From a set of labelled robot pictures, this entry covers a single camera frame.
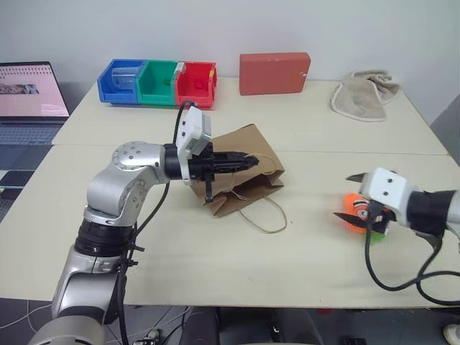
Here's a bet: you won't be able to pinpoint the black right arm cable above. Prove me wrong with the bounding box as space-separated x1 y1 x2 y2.
364 214 460 307

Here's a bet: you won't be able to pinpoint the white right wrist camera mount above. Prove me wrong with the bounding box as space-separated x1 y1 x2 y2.
359 167 414 227

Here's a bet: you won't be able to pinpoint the clear plastic cup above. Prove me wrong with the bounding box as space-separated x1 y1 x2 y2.
111 65 139 91

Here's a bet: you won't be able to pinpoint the brown paper bag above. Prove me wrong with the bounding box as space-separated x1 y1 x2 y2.
190 124 288 235

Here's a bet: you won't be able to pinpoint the open laptop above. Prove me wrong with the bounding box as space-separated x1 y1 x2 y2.
0 60 71 147

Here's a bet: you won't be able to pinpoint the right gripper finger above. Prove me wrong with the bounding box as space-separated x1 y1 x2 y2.
345 172 372 186
331 211 370 230

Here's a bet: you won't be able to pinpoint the orange plush toy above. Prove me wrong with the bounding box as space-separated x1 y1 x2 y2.
337 192 391 234

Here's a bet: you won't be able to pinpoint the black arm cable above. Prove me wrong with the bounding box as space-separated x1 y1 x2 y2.
364 214 460 307
107 100 201 345

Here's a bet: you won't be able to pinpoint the white floor cables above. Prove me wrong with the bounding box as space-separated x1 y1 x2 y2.
125 305 193 345

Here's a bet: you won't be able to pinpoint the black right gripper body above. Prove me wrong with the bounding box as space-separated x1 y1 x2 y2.
365 200 397 235

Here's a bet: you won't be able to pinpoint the red rectangular block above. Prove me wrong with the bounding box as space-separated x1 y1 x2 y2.
239 52 312 97

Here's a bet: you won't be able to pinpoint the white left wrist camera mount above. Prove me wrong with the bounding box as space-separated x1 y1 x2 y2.
175 106 216 186

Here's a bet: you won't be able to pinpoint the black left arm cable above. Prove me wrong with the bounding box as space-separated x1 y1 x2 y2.
107 100 201 345

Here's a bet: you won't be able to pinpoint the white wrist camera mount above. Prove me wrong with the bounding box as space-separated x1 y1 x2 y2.
359 167 414 227
175 106 216 186

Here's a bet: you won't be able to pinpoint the blue plastic bin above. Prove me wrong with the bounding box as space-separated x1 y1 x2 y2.
96 58 148 106

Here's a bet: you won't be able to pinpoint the dark chair under table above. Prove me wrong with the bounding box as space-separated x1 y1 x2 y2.
179 306 325 345

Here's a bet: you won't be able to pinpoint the beige folded towel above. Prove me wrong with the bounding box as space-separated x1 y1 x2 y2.
329 69 401 123

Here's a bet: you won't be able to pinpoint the red plastic bin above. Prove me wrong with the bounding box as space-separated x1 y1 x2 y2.
175 61 219 110

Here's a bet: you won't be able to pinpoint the white shoe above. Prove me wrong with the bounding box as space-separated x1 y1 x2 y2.
443 322 460 345

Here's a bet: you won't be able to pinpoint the green plastic bin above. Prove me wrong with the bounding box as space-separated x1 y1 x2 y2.
138 60 180 107

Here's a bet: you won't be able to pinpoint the green plush toy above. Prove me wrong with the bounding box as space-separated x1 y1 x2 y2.
366 231 390 246

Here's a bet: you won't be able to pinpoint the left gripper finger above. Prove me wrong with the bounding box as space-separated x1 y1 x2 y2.
222 152 260 165
222 163 258 175

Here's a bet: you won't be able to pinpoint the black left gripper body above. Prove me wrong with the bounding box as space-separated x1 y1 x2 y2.
188 142 231 204

